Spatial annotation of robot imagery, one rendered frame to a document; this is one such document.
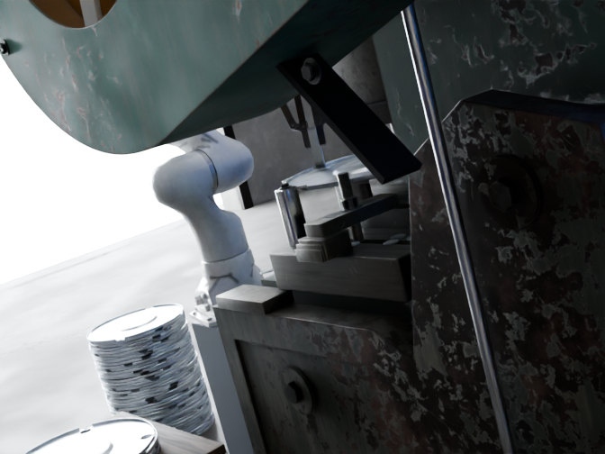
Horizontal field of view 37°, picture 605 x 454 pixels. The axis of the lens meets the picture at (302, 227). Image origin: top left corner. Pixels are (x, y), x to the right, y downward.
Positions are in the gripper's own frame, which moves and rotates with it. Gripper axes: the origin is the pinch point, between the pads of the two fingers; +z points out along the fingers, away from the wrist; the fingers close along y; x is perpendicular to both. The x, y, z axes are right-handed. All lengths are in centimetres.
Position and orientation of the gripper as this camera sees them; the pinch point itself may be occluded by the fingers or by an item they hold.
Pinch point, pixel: (316, 147)
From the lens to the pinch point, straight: 161.4
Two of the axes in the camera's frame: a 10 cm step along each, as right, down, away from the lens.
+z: 2.0, 9.7, -1.4
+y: -9.6, 2.3, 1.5
